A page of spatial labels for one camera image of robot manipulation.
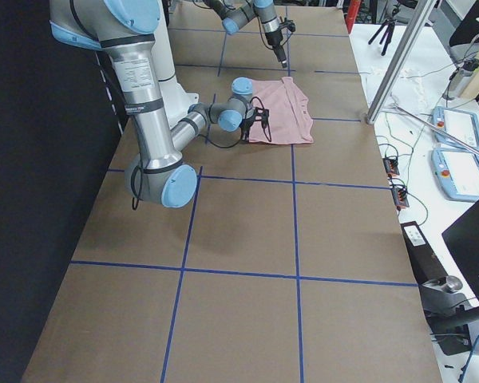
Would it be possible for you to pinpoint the black laptop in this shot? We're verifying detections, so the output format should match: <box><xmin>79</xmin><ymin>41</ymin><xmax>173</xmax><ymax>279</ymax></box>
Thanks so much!
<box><xmin>442</xmin><ymin>200</ymin><xmax>479</xmax><ymax>299</ymax></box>

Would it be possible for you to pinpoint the near teach pendant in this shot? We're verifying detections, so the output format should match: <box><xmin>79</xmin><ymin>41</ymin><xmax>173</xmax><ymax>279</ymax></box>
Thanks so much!
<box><xmin>431</xmin><ymin>148</ymin><xmax>479</xmax><ymax>203</ymax></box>

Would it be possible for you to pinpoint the orange terminal block far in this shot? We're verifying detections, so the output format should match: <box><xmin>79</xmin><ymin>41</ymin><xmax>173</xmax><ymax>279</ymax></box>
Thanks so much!
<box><xmin>382</xmin><ymin>157</ymin><xmax>400</xmax><ymax>178</ymax></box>

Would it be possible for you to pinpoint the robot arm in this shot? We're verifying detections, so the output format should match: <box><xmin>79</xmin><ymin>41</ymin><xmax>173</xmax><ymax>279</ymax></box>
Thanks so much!
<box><xmin>204</xmin><ymin>1</ymin><xmax>295</xmax><ymax>68</ymax></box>
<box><xmin>49</xmin><ymin>1</ymin><xmax>255</xmax><ymax>208</ymax></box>

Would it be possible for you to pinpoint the orange terminal block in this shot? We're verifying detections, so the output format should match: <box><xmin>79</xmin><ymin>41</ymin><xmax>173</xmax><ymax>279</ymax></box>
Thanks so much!
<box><xmin>382</xmin><ymin>157</ymin><xmax>400</xmax><ymax>178</ymax></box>
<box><xmin>390</xmin><ymin>185</ymin><xmax>409</xmax><ymax>211</ymax></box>

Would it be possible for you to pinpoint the orange terminal block near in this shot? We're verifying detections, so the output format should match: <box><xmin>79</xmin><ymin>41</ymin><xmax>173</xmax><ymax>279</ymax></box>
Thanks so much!
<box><xmin>390</xmin><ymin>185</ymin><xmax>409</xmax><ymax>211</ymax></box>

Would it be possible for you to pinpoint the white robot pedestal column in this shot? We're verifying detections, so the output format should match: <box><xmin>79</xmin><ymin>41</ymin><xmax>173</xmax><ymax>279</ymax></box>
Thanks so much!
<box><xmin>152</xmin><ymin>0</ymin><xmax>199</xmax><ymax>127</ymax></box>

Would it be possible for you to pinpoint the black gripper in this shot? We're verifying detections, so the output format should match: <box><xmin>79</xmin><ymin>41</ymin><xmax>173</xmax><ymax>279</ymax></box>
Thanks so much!
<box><xmin>240</xmin><ymin>115</ymin><xmax>255</xmax><ymax>140</ymax></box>
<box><xmin>264</xmin><ymin>30</ymin><xmax>287</xmax><ymax>66</ymax></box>

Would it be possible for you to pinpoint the black tripod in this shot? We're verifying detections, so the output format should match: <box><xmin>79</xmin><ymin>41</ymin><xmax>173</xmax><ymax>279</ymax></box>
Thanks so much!
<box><xmin>368</xmin><ymin>7</ymin><xmax>399</xmax><ymax>57</ymax></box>

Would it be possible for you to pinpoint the far teach pendant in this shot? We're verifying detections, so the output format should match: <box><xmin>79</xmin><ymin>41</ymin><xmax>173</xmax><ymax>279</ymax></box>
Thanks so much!
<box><xmin>432</xmin><ymin>106</ymin><xmax>479</xmax><ymax>150</ymax></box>

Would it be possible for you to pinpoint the aluminium frame post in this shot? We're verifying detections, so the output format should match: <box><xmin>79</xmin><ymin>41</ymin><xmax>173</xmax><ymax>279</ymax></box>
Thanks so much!
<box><xmin>366</xmin><ymin>1</ymin><xmax>441</xmax><ymax>124</ymax></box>

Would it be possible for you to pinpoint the teach pendant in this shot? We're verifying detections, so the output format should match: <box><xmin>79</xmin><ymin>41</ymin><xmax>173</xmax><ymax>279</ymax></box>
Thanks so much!
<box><xmin>432</xmin><ymin>106</ymin><xmax>479</xmax><ymax>150</ymax></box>
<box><xmin>431</xmin><ymin>148</ymin><xmax>479</xmax><ymax>203</ymax></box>

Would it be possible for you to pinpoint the black box with label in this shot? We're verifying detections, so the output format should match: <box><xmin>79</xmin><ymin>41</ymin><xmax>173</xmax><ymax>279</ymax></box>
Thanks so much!
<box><xmin>401</xmin><ymin>221</ymin><xmax>447</xmax><ymax>284</ymax></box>

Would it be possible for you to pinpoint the pink Snoopy t-shirt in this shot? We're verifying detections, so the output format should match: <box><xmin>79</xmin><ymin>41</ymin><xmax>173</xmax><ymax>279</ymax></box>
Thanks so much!
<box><xmin>248</xmin><ymin>77</ymin><xmax>314</xmax><ymax>145</ymax></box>

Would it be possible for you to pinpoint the black camera stand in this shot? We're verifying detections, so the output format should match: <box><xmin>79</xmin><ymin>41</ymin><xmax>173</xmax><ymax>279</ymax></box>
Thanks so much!
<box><xmin>418</xmin><ymin>275</ymin><xmax>479</xmax><ymax>356</ymax></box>

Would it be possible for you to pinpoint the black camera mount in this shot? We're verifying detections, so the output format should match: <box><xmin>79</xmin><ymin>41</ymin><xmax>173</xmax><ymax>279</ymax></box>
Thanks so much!
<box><xmin>252</xmin><ymin>106</ymin><xmax>269</xmax><ymax>129</ymax></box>
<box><xmin>279</xmin><ymin>18</ymin><xmax>296</xmax><ymax>34</ymax></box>

